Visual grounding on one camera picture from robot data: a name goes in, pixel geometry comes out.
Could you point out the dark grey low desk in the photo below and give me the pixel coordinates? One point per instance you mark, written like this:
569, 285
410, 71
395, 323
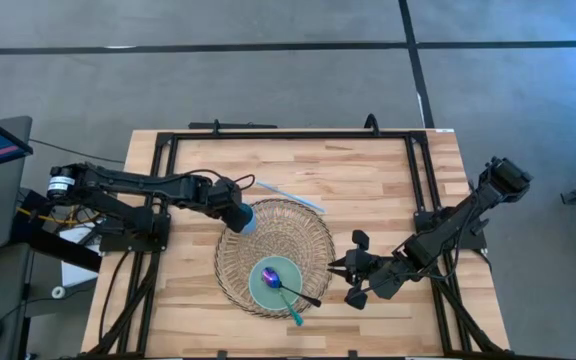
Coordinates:
3, 280

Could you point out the blue cup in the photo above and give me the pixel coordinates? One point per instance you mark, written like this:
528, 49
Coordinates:
250, 222

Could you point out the white tape roll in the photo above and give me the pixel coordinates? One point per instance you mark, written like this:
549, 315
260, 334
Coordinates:
58, 292

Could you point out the white paper sheet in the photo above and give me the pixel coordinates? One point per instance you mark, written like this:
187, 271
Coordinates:
75, 270

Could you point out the round woven placemat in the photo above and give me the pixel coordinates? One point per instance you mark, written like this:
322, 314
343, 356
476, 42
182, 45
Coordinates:
288, 235

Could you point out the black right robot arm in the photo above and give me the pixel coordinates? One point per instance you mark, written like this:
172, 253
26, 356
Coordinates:
448, 230

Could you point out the black support beam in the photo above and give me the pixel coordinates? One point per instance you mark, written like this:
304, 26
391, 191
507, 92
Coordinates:
58, 247

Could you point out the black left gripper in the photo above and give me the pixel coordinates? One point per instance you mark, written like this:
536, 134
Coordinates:
225, 197

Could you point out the black clamp bar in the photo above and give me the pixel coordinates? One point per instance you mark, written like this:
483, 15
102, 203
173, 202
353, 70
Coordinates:
233, 125

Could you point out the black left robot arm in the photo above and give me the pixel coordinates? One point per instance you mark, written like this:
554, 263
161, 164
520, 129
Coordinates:
168, 185

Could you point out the black aluminium table frame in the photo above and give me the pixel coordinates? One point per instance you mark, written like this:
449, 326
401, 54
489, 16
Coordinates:
293, 135

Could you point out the black arched hook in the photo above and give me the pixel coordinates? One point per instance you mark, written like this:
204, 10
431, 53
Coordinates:
371, 116

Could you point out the teal round plate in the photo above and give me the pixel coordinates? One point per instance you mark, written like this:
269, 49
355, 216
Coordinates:
288, 272

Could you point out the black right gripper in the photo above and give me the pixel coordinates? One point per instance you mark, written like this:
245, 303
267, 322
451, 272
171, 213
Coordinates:
370, 267

